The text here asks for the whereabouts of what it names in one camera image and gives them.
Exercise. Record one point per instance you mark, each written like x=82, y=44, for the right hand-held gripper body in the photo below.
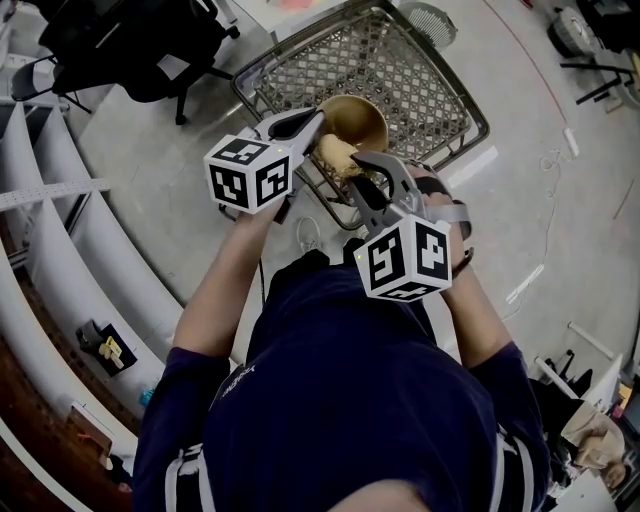
x=400, y=260

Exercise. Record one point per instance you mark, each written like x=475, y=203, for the person's right forearm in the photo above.
x=475, y=320

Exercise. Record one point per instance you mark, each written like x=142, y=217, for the person's black trousers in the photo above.
x=300, y=272

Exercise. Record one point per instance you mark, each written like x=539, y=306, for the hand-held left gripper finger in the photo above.
x=287, y=125
x=310, y=137

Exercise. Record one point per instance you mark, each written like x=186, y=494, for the person's navy shirt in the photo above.
x=350, y=390

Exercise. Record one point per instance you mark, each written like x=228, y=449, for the black box with yellow items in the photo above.
x=112, y=350

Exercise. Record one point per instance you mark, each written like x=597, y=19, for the person's white left shoe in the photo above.
x=308, y=235

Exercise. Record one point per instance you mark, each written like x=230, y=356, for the tan ceramic bowl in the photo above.
x=355, y=120

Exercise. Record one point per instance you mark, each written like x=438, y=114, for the person's right hand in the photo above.
x=436, y=199

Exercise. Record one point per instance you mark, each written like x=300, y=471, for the brown cardboard box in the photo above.
x=90, y=427

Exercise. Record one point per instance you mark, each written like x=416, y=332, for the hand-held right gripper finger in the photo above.
x=372, y=210
x=402, y=180

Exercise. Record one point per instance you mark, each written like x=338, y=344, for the pink sheet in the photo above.
x=295, y=5

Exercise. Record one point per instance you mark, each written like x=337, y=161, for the white shelf unit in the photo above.
x=55, y=245

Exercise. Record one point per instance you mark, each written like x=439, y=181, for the white slotted bin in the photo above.
x=430, y=22

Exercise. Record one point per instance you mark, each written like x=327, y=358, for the white tube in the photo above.
x=591, y=340

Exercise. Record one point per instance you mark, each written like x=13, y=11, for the black office chair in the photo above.
x=130, y=50

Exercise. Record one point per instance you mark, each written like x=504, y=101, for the person's left forearm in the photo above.
x=220, y=290

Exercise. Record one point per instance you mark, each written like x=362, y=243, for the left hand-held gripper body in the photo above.
x=227, y=185

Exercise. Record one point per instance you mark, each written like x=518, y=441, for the white power strip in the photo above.
x=571, y=141

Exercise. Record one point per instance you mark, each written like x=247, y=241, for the black metal stand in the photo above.
x=600, y=82

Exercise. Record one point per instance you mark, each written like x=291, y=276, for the teal plastic bag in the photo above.
x=146, y=399

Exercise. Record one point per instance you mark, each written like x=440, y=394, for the yellow sponge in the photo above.
x=340, y=155

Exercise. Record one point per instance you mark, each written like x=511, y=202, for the grey round basket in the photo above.
x=572, y=32

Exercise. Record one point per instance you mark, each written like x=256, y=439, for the white desk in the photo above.
x=255, y=22

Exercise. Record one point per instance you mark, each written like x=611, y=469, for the black folding chair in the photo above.
x=30, y=82

